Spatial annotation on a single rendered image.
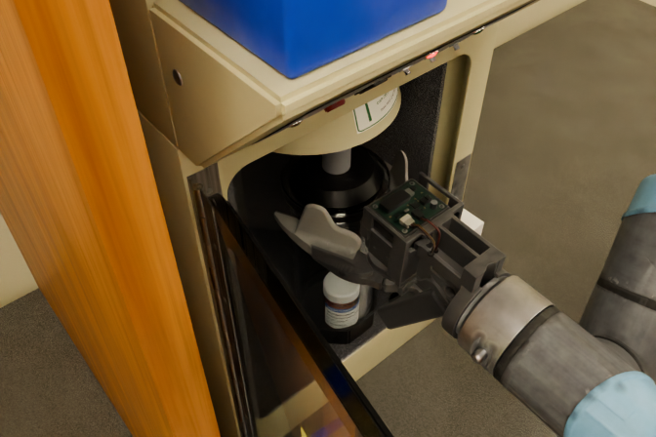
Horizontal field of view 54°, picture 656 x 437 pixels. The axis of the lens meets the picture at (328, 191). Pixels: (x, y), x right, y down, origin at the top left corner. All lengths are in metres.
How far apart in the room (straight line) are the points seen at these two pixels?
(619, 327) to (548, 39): 1.00
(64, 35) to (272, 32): 0.08
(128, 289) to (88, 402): 0.56
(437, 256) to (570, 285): 0.47
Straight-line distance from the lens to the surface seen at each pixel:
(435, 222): 0.54
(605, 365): 0.51
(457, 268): 0.54
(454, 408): 0.83
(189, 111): 0.36
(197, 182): 0.43
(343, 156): 0.60
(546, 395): 0.51
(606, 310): 0.60
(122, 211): 0.29
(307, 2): 0.27
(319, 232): 0.59
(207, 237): 0.45
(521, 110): 1.27
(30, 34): 0.23
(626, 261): 0.60
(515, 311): 0.52
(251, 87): 0.28
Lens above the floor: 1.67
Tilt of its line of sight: 44 degrees down
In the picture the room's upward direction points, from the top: straight up
